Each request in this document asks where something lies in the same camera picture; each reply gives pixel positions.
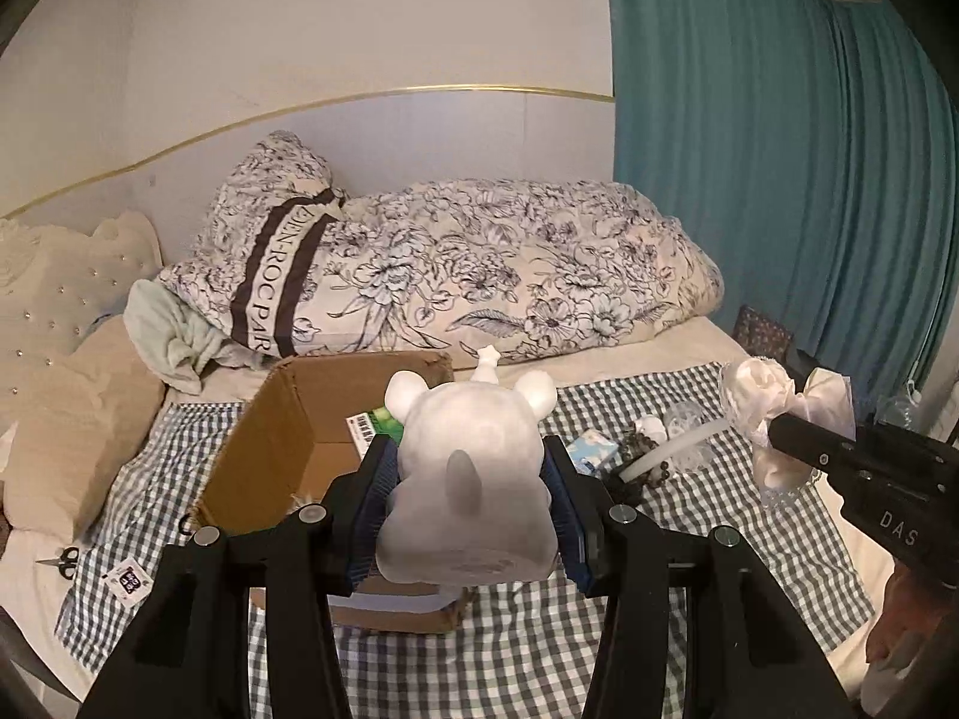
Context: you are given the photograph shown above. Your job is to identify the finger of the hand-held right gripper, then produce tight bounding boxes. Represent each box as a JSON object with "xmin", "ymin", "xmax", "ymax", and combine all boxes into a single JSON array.
[
  {"xmin": 785, "ymin": 348, "xmax": 825, "ymax": 391},
  {"xmin": 771, "ymin": 412, "xmax": 863, "ymax": 481}
]

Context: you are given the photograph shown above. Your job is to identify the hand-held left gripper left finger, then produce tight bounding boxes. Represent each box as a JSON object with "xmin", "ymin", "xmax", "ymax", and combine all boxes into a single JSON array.
[{"xmin": 75, "ymin": 438, "xmax": 400, "ymax": 719}]

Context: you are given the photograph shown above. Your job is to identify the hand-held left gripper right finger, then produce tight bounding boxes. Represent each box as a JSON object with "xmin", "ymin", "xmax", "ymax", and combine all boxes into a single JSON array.
[{"xmin": 545, "ymin": 436, "xmax": 855, "ymax": 719}]

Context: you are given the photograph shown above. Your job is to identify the white fabric flower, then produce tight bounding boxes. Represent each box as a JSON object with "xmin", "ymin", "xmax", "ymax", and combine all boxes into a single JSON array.
[{"xmin": 717, "ymin": 355, "xmax": 855, "ymax": 510}]

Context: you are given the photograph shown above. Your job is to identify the blue white tissue packet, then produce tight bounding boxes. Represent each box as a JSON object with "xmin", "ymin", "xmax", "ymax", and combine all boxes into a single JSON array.
[{"xmin": 565, "ymin": 428, "xmax": 622, "ymax": 475}]

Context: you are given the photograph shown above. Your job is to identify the green white medicine box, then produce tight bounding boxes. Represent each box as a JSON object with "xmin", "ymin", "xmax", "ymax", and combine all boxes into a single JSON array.
[{"xmin": 346, "ymin": 406, "xmax": 406, "ymax": 458}]

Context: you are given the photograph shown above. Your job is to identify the white bear figurine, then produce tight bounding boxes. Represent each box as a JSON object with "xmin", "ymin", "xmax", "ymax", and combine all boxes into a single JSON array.
[{"xmin": 375, "ymin": 345, "xmax": 559, "ymax": 585}]

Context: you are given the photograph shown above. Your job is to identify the brown cardboard box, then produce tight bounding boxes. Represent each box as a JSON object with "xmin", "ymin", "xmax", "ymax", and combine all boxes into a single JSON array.
[{"xmin": 183, "ymin": 351, "xmax": 473, "ymax": 634}]

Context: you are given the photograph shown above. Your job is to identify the person's right hand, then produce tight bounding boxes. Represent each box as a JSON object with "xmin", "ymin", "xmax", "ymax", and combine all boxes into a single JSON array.
[{"xmin": 865, "ymin": 561, "xmax": 945, "ymax": 675}]

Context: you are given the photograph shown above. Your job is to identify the dark floral bag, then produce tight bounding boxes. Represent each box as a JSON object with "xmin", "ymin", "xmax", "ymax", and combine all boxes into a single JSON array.
[{"xmin": 734, "ymin": 304, "xmax": 794, "ymax": 353}]

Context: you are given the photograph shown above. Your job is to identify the pack of water bottles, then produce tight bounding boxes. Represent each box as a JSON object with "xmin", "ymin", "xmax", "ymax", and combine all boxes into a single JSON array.
[{"xmin": 873, "ymin": 382, "xmax": 922, "ymax": 431}]

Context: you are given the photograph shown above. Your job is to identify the cream bed mattress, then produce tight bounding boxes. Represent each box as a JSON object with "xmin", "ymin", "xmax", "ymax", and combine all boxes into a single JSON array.
[{"xmin": 0, "ymin": 315, "xmax": 922, "ymax": 719}]

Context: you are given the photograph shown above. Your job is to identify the clear plastic bottle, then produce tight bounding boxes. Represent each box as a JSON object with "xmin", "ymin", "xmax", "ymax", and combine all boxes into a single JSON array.
[{"xmin": 659, "ymin": 400, "xmax": 724, "ymax": 469}]

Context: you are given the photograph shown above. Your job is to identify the white plastic tube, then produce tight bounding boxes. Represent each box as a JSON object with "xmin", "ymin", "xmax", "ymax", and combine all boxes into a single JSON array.
[{"xmin": 622, "ymin": 423, "xmax": 731, "ymax": 482}]

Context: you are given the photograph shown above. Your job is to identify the grey checkered cloth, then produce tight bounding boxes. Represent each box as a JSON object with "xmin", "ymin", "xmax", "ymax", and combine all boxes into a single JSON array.
[{"xmin": 56, "ymin": 359, "xmax": 877, "ymax": 719}]

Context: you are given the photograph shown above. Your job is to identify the small white code card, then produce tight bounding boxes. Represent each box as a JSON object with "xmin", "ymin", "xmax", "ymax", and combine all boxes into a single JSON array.
[{"xmin": 101, "ymin": 561, "xmax": 155, "ymax": 602}]

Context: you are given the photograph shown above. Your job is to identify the teal curtain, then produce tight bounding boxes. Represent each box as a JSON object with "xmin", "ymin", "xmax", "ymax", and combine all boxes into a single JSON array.
[{"xmin": 601, "ymin": 0, "xmax": 959, "ymax": 421}]

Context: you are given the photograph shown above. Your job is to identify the pale green towel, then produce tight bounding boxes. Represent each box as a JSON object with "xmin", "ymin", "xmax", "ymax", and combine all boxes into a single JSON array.
[{"xmin": 123, "ymin": 279, "xmax": 271, "ymax": 397}]

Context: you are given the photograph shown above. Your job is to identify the floral duvet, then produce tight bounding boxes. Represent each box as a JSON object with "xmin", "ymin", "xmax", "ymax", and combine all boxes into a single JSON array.
[{"xmin": 153, "ymin": 131, "xmax": 726, "ymax": 364}]

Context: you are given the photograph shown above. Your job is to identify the small black scissors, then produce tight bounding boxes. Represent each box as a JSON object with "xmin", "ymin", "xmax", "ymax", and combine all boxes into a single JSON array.
[{"xmin": 36, "ymin": 545, "xmax": 80, "ymax": 581}]

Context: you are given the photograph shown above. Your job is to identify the cream pillow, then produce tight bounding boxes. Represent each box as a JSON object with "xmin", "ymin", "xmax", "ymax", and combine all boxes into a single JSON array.
[{"xmin": 0, "ymin": 315, "xmax": 170, "ymax": 548}]

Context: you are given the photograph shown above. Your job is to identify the cream tufted headboard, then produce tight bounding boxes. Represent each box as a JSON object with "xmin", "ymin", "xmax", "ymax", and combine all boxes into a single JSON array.
[{"xmin": 0, "ymin": 211, "xmax": 162, "ymax": 391}]

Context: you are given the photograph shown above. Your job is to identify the dark bead string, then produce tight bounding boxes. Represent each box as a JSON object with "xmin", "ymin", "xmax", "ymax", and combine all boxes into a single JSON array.
[{"xmin": 603, "ymin": 419, "xmax": 679, "ymax": 506}]

